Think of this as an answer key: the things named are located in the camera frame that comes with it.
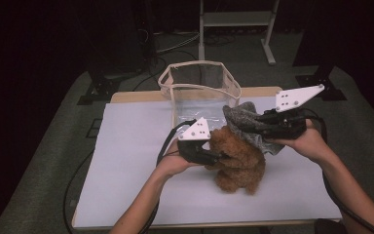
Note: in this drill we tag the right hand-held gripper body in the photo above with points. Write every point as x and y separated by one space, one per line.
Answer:
285 125

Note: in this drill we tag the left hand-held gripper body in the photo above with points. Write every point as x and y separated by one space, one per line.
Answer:
193 151

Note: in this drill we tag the grey fuzzy doll sweater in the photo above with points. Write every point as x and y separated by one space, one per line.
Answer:
243 113

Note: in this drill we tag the brown teddy bear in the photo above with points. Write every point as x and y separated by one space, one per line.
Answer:
237 162

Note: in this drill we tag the clear plastic bag beige trim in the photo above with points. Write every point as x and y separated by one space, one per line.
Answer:
194 94

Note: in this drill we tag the person's left hand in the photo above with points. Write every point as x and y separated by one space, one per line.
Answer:
172 162

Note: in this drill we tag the person's right hand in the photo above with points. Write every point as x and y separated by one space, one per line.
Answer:
311 144

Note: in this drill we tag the white table sheet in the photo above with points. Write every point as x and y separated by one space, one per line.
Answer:
136 130

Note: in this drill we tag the black metal stand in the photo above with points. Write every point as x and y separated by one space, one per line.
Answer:
102 89
319 73

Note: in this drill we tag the wooden table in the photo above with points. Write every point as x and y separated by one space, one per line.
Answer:
133 96

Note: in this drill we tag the dark floor hatch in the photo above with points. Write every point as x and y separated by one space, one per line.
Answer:
94 128

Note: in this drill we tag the white metal stand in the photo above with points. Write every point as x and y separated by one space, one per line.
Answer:
237 19

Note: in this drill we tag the person's black clothing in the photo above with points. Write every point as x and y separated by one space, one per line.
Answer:
329 227

